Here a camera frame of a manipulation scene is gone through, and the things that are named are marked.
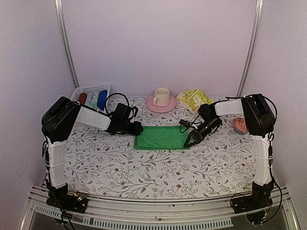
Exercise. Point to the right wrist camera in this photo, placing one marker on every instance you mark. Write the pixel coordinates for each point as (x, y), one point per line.
(186, 124)

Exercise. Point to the pale green rolled towel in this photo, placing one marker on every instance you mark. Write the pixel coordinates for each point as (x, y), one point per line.
(94, 100)

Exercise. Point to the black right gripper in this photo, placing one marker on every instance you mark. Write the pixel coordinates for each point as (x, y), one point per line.
(197, 137)

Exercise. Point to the left aluminium frame post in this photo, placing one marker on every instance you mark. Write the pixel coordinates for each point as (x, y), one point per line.
(65, 41)

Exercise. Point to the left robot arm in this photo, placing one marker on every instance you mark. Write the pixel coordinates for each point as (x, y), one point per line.
(57, 124)

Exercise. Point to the white plastic basket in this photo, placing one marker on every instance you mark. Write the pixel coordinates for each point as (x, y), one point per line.
(90, 90)

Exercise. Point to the right aluminium frame post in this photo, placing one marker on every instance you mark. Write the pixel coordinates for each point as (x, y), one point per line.
(251, 47)

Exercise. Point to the front aluminium rail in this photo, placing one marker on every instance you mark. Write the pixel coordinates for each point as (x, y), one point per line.
(110, 213)

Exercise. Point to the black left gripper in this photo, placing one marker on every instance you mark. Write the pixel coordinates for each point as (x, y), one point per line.
(136, 129)

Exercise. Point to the aluminium frame post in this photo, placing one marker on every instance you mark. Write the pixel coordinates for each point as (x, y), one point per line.
(65, 41)
(251, 47)

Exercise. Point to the cream ceramic mug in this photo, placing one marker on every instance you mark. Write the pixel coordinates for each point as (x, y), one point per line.
(161, 97)

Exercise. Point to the dark red rolled towel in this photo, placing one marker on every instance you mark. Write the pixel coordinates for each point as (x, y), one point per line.
(82, 98)

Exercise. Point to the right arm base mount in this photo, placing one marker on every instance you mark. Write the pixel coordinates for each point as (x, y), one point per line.
(241, 203)

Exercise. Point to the yellow patterned towel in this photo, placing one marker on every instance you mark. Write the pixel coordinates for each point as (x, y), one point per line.
(193, 99)

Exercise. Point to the light blue rolled towel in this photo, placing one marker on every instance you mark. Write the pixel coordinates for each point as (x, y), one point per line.
(88, 99)

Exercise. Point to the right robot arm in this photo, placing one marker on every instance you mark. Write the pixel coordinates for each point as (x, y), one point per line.
(259, 120)

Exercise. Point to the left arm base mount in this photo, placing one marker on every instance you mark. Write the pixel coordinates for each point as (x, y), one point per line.
(67, 202)

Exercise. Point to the green microfibre towel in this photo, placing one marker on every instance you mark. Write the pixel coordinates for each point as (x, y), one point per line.
(161, 138)

